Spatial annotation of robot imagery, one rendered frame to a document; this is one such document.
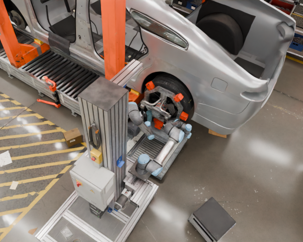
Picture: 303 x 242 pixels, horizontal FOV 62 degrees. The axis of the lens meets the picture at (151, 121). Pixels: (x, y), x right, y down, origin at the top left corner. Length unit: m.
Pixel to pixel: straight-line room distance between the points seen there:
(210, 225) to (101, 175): 1.50
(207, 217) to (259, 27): 2.87
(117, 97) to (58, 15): 3.20
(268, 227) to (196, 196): 0.98
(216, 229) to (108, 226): 1.23
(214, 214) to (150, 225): 0.81
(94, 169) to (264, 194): 2.58
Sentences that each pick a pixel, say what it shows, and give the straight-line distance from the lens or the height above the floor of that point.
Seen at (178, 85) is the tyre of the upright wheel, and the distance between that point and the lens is 3.19.
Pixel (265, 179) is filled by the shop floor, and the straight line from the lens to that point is 4.19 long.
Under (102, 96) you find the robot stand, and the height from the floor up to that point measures 2.03.
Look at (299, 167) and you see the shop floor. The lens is 4.61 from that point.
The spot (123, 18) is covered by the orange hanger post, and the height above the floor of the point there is 2.03.
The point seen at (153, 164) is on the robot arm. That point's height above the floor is 1.04.
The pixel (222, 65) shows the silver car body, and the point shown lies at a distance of 2.78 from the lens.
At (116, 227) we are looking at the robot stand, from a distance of 3.19.
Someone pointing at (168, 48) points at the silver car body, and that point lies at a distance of 2.93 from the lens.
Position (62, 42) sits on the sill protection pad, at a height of 0.93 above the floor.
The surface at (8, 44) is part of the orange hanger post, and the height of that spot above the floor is 0.96.
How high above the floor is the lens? 3.27
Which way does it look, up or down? 51 degrees down
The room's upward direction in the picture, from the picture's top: 9 degrees clockwise
